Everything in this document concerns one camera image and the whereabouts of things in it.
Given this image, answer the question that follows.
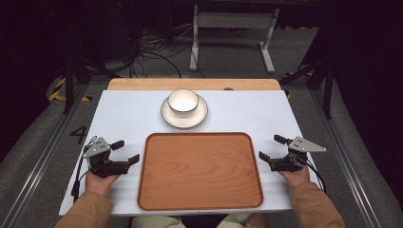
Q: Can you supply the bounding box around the bundle of black floor cables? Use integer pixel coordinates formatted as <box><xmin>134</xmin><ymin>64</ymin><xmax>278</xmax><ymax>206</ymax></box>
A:
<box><xmin>125</xmin><ymin>27</ymin><xmax>207</xmax><ymax>79</ymax></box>

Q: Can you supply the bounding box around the person's right leg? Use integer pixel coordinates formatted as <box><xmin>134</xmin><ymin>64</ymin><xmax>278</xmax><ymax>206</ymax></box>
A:
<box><xmin>216</xmin><ymin>212</ymin><xmax>255</xmax><ymax>228</ymax></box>

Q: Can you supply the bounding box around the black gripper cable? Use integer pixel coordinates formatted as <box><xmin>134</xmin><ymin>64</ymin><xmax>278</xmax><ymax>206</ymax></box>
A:
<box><xmin>297</xmin><ymin>156</ymin><xmax>327</xmax><ymax>194</ymax></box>
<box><xmin>70</xmin><ymin>135</ymin><xmax>99</xmax><ymax>203</ymax></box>

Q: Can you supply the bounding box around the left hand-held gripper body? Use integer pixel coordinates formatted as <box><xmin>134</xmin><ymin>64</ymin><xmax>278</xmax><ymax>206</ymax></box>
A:
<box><xmin>83</xmin><ymin>136</ymin><xmax>131</xmax><ymax>179</ymax></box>

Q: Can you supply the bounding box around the aluminium floor rail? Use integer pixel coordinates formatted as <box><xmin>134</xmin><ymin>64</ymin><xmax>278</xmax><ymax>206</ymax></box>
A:
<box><xmin>308</xmin><ymin>89</ymin><xmax>382</xmax><ymax>228</ymax></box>
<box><xmin>0</xmin><ymin>85</ymin><xmax>90</xmax><ymax>228</ymax></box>

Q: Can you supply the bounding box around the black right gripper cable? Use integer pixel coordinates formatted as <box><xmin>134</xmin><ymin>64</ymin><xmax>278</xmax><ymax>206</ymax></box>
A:
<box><xmin>297</xmin><ymin>156</ymin><xmax>327</xmax><ymax>194</ymax></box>

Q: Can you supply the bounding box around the white ceramic plate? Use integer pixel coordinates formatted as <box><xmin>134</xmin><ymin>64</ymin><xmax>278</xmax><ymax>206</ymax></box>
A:
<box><xmin>160</xmin><ymin>94</ymin><xmax>209</xmax><ymax>129</ymax></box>

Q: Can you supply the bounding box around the yellow black floor tape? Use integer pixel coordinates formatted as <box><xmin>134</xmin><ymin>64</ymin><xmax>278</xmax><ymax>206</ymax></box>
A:
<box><xmin>47</xmin><ymin>77</ymin><xmax>93</xmax><ymax>103</ymax></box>

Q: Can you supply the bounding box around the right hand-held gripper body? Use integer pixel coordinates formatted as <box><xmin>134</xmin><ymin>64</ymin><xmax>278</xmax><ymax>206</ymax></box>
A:
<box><xmin>268</xmin><ymin>136</ymin><xmax>328</xmax><ymax>173</ymax></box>

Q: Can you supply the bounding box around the white ceramic bowl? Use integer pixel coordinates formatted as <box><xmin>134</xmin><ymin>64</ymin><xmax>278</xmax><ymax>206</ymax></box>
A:
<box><xmin>166</xmin><ymin>88</ymin><xmax>201</xmax><ymax>116</ymax></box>

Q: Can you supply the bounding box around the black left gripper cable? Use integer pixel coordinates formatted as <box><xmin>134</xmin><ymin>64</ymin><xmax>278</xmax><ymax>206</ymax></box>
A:
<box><xmin>70</xmin><ymin>135</ymin><xmax>99</xmax><ymax>203</ymax></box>

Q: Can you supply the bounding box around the white table mat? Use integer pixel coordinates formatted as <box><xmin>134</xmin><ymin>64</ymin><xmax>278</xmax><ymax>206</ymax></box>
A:
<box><xmin>58</xmin><ymin>89</ymin><xmax>319</xmax><ymax>218</ymax></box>

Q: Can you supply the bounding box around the wooden tray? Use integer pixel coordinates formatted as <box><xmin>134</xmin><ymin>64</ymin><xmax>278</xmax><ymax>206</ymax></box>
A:
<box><xmin>137</xmin><ymin>131</ymin><xmax>264</xmax><ymax>212</ymax></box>

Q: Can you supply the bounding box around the person's leg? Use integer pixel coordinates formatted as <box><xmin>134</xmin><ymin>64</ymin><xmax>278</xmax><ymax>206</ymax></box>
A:
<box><xmin>130</xmin><ymin>215</ymin><xmax>188</xmax><ymax>228</ymax></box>
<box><xmin>216</xmin><ymin>212</ymin><xmax>255</xmax><ymax>228</ymax></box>

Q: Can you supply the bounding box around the black tripod stand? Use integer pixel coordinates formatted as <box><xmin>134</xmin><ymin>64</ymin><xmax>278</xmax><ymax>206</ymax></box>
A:
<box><xmin>278</xmin><ymin>56</ymin><xmax>335</xmax><ymax>120</ymax></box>
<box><xmin>61</xmin><ymin>51</ymin><xmax>122</xmax><ymax>116</ymax></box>

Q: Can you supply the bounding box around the person's left hand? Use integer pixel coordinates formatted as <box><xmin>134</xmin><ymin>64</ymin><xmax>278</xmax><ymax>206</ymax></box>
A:
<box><xmin>85</xmin><ymin>171</ymin><xmax>122</xmax><ymax>198</ymax></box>

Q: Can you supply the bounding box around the white metal stand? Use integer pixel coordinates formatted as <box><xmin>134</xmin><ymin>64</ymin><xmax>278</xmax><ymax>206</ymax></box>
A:
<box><xmin>188</xmin><ymin>4</ymin><xmax>280</xmax><ymax>74</ymax></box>

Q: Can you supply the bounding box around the person's left leg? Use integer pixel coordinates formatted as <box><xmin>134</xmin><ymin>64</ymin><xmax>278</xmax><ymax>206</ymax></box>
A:
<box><xmin>130</xmin><ymin>215</ymin><xmax>188</xmax><ymax>228</ymax></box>

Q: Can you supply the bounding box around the person's right hand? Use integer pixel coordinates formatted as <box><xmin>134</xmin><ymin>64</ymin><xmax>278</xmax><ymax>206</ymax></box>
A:
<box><xmin>278</xmin><ymin>165</ymin><xmax>312</xmax><ymax>188</ymax></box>

